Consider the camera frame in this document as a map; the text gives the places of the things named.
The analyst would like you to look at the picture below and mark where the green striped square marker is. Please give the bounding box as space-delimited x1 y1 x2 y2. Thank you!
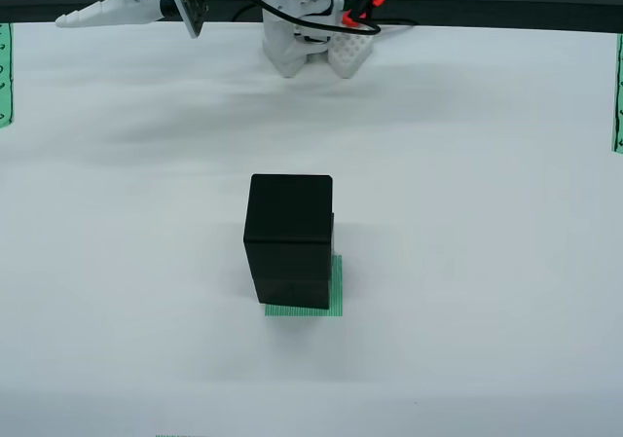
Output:
264 254 345 318

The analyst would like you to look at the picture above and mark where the black orange clamp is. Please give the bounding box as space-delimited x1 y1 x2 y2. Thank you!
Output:
340 0 388 30

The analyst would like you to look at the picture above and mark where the green striped strip marker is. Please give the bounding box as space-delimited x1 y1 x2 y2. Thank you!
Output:
0 21 16 130
610 32 623 154

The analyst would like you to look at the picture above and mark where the black camera cable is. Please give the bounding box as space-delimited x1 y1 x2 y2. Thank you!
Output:
202 0 421 37

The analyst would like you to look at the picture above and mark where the wrist camera on white bracket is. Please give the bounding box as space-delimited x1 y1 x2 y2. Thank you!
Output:
158 0 209 40

